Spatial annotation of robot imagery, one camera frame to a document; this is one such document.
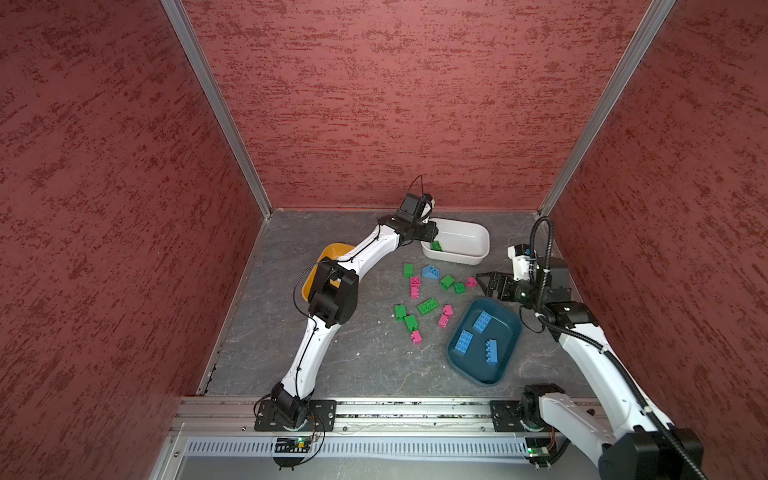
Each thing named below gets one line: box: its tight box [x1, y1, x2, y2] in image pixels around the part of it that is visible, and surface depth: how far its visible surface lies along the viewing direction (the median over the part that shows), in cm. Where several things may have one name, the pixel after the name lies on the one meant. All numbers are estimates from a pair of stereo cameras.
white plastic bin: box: [420, 218, 491, 265], surface depth 111 cm
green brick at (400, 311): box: [394, 304, 407, 322], surface depth 92 cm
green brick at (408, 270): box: [403, 263, 415, 279], surface depth 102 cm
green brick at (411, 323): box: [404, 314, 419, 333], surface depth 89 cm
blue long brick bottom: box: [485, 338, 499, 364], surface depth 85 cm
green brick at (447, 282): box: [440, 275, 455, 291], surface depth 100 cm
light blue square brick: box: [422, 265, 441, 279], surface depth 102 cm
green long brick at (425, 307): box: [417, 298, 439, 315], surface depth 94 cm
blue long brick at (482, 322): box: [473, 310, 493, 333], surface depth 91 cm
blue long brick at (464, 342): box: [455, 329, 474, 355], surface depth 87 cm
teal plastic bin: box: [447, 298, 522, 387], surface depth 87 cm
